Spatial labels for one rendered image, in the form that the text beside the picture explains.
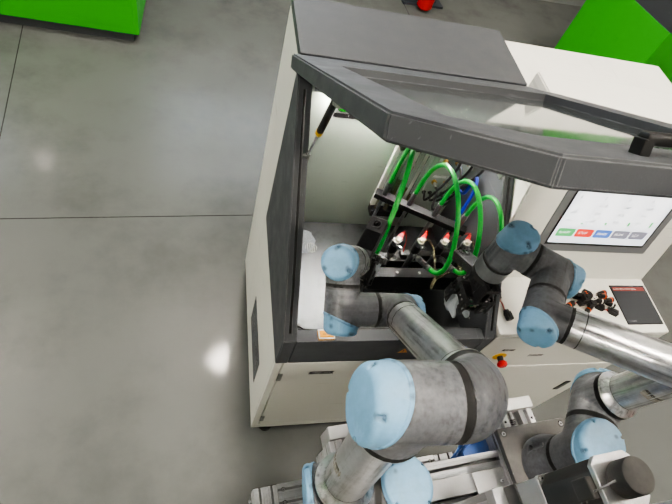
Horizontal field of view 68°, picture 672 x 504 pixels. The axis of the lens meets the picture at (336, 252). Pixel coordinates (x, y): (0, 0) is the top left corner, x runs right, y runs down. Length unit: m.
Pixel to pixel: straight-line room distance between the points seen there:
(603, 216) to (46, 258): 2.41
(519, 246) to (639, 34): 4.06
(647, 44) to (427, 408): 4.49
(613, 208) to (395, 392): 1.30
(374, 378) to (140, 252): 2.18
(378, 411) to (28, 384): 2.00
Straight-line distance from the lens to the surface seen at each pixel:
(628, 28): 5.09
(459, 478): 1.51
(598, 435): 1.37
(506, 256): 1.09
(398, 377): 0.68
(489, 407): 0.73
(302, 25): 1.52
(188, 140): 3.27
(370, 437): 0.69
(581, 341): 1.04
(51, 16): 4.01
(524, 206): 1.64
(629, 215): 1.91
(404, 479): 1.09
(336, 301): 1.04
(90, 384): 2.45
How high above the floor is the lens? 2.27
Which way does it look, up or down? 53 degrees down
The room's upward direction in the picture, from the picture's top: 23 degrees clockwise
